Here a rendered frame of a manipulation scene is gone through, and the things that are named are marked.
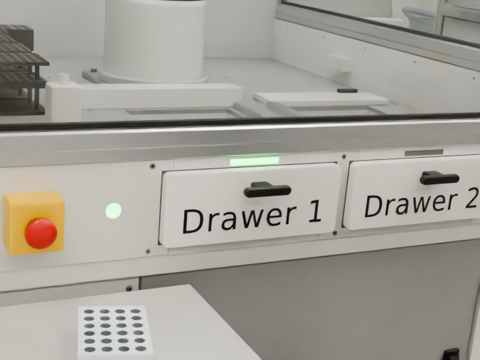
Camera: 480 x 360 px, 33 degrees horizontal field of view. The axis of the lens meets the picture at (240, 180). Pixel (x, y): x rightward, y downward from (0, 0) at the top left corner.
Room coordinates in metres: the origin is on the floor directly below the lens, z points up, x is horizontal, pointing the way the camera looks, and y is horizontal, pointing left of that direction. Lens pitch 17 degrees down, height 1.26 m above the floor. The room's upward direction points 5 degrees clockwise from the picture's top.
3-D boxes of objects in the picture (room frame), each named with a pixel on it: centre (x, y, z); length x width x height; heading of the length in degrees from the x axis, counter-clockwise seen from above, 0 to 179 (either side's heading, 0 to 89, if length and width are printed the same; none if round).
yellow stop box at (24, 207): (1.00, 0.26, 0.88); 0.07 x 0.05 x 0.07; 117
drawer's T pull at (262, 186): (1.14, -0.04, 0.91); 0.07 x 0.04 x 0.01; 117
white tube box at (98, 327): (0.88, 0.13, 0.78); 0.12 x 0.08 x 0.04; 12
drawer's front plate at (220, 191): (1.16, -0.02, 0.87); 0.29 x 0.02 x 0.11; 117
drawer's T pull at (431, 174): (1.29, -0.32, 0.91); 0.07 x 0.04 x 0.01; 117
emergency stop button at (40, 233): (0.97, 0.25, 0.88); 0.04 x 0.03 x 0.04; 117
